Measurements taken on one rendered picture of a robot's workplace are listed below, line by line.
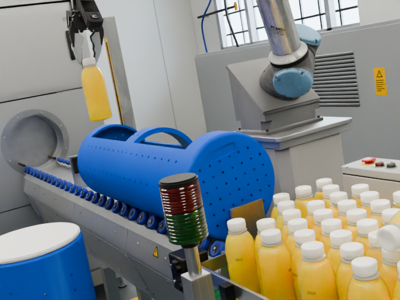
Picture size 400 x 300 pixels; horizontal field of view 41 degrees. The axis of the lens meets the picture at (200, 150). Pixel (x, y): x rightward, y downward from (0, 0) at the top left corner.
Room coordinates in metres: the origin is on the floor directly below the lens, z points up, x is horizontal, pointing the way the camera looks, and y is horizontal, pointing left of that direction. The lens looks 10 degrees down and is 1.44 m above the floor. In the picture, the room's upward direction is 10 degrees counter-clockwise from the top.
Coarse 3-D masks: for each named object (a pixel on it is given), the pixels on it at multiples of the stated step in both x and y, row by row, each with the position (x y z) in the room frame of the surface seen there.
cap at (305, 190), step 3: (300, 186) 1.29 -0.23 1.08; (303, 186) 1.28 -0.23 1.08; (306, 186) 1.28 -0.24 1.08; (309, 186) 1.27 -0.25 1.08; (297, 189) 1.26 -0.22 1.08; (300, 189) 1.26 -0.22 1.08; (303, 189) 1.26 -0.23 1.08; (306, 189) 1.25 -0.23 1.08; (309, 189) 1.26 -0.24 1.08; (297, 192) 1.26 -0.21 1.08; (300, 192) 1.26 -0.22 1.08; (303, 192) 1.25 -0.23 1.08; (306, 192) 1.25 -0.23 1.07; (309, 192) 1.26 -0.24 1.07; (297, 195) 1.27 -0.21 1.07; (300, 195) 1.26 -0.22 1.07; (303, 195) 1.26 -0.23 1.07; (306, 195) 1.26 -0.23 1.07
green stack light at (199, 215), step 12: (168, 216) 0.80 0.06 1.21; (180, 216) 0.79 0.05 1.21; (192, 216) 0.79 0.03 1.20; (204, 216) 0.81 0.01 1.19; (168, 228) 0.80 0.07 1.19; (180, 228) 0.79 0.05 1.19; (192, 228) 0.79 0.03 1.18; (204, 228) 0.81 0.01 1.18; (180, 240) 0.79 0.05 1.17; (192, 240) 0.79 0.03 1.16
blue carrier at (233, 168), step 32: (96, 128) 2.10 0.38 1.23; (128, 128) 2.11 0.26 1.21; (160, 128) 1.73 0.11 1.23; (96, 160) 1.87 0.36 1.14; (128, 160) 1.64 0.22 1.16; (160, 160) 1.46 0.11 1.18; (192, 160) 1.32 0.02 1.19; (224, 160) 1.36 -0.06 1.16; (256, 160) 1.41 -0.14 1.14; (128, 192) 1.64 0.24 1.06; (224, 192) 1.35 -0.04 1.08; (256, 192) 1.40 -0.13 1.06; (224, 224) 1.35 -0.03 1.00
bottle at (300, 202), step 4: (296, 196) 1.27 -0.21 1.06; (304, 196) 1.26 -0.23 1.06; (308, 196) 1.26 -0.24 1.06; (312, 196) 1.28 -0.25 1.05; (296, 200) 1.27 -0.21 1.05; (300, 200) 1.26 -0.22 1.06; (304, 200) 1.26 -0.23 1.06; (308, 200) 1.25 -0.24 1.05; (312, 200) 1.26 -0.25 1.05; (296, 204) 1.26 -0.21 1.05; (300, 204) 1.25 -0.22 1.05; (304, 204) 1.25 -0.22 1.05; (296, 208) 1.26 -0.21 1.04; (300, 208) 1.25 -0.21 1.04; (304, 208) 1.25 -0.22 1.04; (304, 212) 1.24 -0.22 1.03; (304, 216) 1.24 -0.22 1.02
